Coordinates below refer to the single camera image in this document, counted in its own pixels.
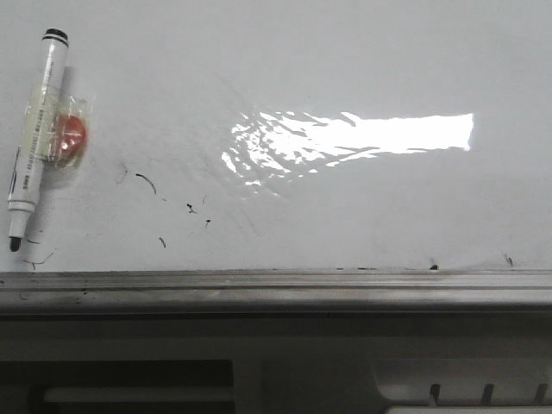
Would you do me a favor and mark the white black whiteboard marker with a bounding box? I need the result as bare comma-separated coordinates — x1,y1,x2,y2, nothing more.
8,28,69,252

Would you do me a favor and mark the red round magnet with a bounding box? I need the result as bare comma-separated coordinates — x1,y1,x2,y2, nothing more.
55,114,87,157

